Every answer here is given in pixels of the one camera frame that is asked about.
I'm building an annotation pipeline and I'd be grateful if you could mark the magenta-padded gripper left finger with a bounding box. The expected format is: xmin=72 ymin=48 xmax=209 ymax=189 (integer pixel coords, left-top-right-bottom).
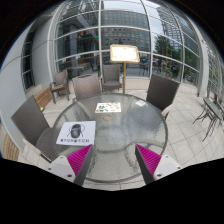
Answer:
xmin=46 ymin=143 xmax=94 ymax=187

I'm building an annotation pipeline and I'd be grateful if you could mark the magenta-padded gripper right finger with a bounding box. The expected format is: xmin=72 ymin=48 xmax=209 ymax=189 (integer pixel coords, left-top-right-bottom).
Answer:
xmin=134 ymin=143 xmax=183 ymax=186

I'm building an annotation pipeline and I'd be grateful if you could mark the black computer mouse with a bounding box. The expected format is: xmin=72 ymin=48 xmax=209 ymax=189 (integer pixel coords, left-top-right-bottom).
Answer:
xmin=69 ymin=123 xmax=84 ymax=139

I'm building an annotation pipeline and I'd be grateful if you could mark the white printed mouse pad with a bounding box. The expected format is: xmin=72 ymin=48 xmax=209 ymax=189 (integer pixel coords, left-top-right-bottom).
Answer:
xmin=55 ymin=120 xmax=97 ymax=147

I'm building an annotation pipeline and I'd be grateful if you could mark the wooden slat bench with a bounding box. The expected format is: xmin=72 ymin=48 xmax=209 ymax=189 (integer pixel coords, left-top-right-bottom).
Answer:
xmin=1 ymin=134 xmax=20 ymax=163
xmin=34 ymin=87 xmax=54 ymax=109

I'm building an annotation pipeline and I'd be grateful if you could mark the brown wicker chair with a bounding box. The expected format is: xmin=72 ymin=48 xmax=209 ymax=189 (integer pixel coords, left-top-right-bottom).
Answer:
xmin=100 ymin=63 xmax=124 ymax=94
xmin=71 ymin=73 xmax=103 ymax=103
xmin=145 ymin=72 xmax=181 ymax=121
xmin=48 ymin=69 xmax=70 ymax=104
xmin=10 ymin=95 xmax=68 ymax=164

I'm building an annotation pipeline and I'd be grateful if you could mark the brown tape roll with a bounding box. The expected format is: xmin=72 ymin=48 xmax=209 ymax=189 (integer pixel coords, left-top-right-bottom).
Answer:
xmin=102 ymin=114 xmax=115 ymax=122

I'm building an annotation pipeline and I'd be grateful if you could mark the dark metal bistro table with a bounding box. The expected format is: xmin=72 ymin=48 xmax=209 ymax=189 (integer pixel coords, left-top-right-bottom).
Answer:
xmin=192 ymin=96 xmax=224 ymax=143

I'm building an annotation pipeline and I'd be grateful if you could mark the colourful laminated menu card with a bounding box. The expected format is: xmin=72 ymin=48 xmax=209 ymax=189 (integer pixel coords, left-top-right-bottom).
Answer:
xmin=94 ymin=102 xmax=122 ymax=114

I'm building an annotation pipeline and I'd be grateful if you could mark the gold menu stand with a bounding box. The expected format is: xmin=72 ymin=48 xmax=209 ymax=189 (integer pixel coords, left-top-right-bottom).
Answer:
xmin=109 ymin=44 xmax=141 ymax=95

